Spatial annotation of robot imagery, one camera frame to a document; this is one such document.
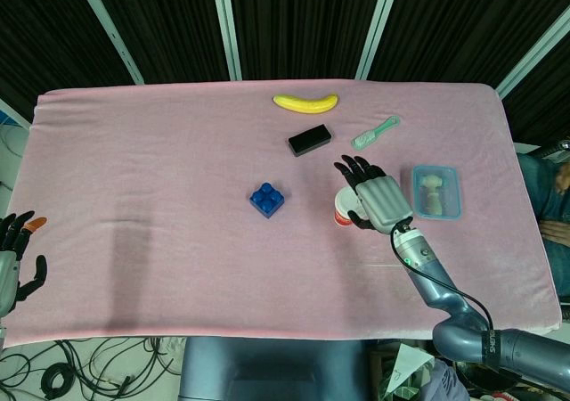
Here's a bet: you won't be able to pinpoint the pink tablecloth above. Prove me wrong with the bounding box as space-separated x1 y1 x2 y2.
0 79 563 348

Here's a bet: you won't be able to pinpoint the person in blue jeans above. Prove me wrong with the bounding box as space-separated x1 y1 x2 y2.
516 140 570 295

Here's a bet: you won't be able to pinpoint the blue building block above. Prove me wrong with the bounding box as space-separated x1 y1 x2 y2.
248 181 286 219

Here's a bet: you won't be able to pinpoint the blue-grey robot torso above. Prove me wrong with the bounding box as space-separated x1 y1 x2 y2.
180 336 371 401

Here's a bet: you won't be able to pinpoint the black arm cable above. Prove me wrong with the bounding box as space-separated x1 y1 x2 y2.
390 227 496 333

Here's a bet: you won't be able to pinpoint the black velcro strap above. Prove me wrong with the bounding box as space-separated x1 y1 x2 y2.
482 327 503 367

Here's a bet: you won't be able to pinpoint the white paper sheet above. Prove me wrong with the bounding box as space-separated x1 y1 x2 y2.
385 342 431 396

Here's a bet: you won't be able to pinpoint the tangled black floor cables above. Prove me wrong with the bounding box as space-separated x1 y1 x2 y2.
0 336 179 401

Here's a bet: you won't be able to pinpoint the beige figurine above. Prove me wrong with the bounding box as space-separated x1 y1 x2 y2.
420 174 449 215

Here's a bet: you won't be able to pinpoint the yellow banana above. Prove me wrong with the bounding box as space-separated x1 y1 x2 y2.
272 93 339 115

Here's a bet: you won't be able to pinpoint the mint green brush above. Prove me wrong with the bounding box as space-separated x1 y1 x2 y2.
350 114 401 151

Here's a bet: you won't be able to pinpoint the pale green frame post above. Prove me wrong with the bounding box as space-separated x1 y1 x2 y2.
0 97 32 128
70 0 146 86
493 4 570 99
354 0 404 81
210 0 244 81

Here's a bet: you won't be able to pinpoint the clear container teal rim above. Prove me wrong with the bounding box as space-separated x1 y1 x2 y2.
410 163 463 222

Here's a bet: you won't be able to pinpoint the coiled black cable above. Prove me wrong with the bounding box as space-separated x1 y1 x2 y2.
41 362 76 400

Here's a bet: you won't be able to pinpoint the black rectangular box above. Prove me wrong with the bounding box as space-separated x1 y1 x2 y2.
287 123 334 158

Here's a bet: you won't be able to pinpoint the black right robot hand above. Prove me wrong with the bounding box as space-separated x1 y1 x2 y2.
333 153 414 235

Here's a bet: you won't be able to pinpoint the red and white cup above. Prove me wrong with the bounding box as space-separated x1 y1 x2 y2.
332 185 371 229

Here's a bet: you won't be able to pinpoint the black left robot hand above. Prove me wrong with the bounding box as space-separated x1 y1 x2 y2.
0 210 48 317

